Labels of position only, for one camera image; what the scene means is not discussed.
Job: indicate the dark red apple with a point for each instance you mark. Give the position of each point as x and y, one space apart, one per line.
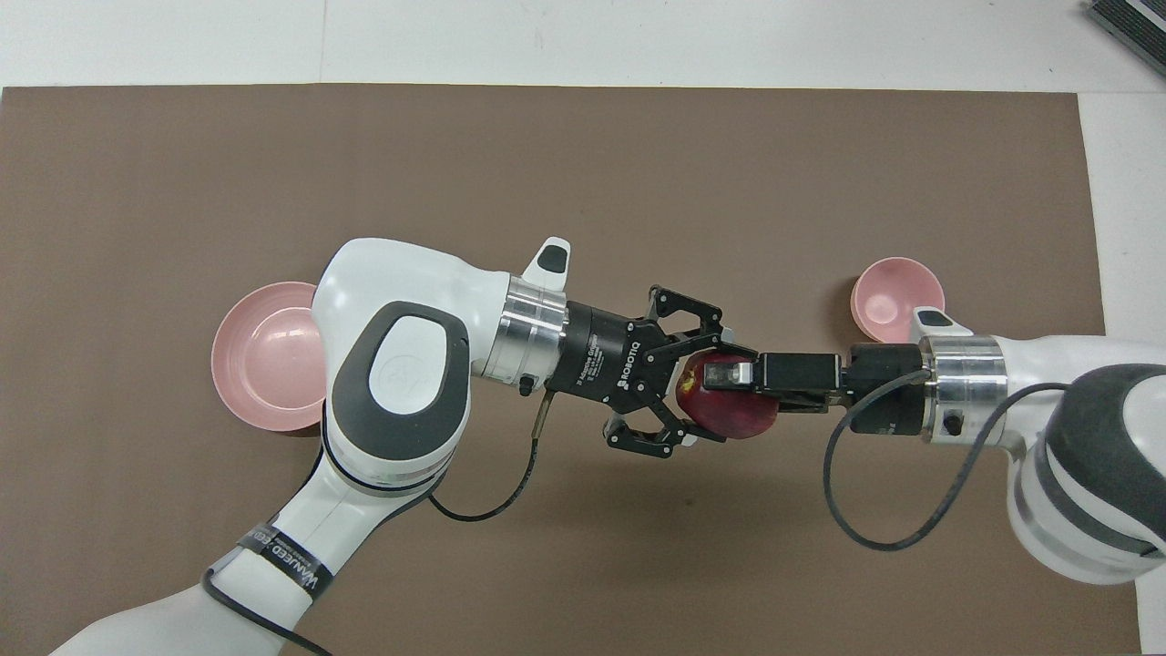
729 415

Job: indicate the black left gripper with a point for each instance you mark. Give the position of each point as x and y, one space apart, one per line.
610 360

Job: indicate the dark grey ribbed device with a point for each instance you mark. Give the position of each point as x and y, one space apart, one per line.
1139 23

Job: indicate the pink small bowl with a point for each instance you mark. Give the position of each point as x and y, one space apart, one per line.
888 296

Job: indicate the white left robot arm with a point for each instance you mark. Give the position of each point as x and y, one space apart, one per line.
401 383

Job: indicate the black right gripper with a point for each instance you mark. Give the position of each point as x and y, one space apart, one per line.
888 387

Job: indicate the pink round plate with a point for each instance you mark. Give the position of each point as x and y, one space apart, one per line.
264 364

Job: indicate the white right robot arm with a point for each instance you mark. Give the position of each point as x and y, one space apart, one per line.
1093 437

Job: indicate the brown table mat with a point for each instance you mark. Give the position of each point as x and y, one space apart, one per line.
583 182

